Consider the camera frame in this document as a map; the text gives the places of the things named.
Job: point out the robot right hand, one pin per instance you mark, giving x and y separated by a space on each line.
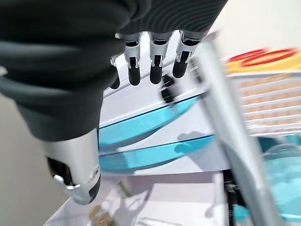
58 58

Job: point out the white blue medicine box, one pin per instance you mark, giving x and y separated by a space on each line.
148 222

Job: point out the small glass medicine bottle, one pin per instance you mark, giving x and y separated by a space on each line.
101 215
124 188

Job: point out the black cart lock key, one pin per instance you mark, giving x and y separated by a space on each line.
167 90

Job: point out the yellow container red lid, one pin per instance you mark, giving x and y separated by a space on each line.
232 68

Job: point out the white medical cart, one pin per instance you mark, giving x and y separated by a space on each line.
230 117

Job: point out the white mesh basket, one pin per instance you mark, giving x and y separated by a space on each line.
270 103

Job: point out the light blue waste bin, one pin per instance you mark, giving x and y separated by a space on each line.
284 179

